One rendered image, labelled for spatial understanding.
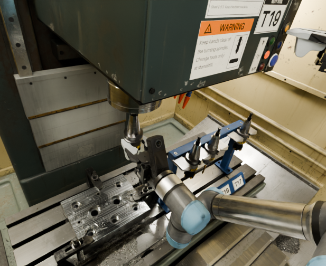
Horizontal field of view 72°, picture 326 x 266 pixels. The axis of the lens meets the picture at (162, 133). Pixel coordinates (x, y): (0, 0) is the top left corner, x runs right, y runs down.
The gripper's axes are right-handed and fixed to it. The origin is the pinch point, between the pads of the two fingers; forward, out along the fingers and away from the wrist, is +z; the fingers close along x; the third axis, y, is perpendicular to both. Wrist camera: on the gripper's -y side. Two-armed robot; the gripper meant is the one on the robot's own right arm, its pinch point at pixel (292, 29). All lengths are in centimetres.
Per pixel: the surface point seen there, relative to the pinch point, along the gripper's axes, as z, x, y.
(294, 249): -48, 19, 106
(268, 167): -28, 59, 89
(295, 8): 1.4, 0.5, -4.4
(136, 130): 32.9, -16.0, 33.1
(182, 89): 18.0, -27.4, 9.7
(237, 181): -8, 24, 77
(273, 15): 5.7, -6.8, -3.1
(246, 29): 10.1, -14.2, -0.5
